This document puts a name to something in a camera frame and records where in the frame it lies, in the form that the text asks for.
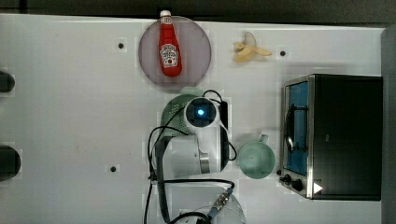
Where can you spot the green strainer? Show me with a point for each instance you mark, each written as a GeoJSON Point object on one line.
{"type": "Point", "coordinates": [172, 115]}

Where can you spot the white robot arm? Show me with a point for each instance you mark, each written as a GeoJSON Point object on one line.
{"type": "Point", "coordinates": [193, 144]}

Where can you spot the red ketchup bottle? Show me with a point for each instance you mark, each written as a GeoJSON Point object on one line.
{"type": "Point", "coordinates": [169, 51]}

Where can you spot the purple round plate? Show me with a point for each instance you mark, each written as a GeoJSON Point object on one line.
{"type": "Point", "coordinates": [195, 54]}

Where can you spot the green cup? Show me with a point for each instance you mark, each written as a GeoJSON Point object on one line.
{"type": "Point", "coordinates": [256, 159]}

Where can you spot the peeled banana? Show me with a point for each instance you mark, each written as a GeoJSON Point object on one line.
{"type": "Point", "coordinates": [247, 49]}

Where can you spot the black toaster oven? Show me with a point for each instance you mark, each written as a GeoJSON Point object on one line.
{"type": "Point", "coordinates": [331, 137]}

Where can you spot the black cylinder upper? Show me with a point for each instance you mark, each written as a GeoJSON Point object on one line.
{"type": "Point", "coordinates": [7, 82]}

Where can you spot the black cylinder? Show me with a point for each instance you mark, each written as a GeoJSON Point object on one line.
{"type": "Point", "coordinates": [7, 82]}
{"type": "Point", "coordinates": [10, 162]}

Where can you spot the black cylinder lower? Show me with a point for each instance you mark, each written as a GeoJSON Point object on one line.
{"type": "Point", "coordinates": [10, 162]}

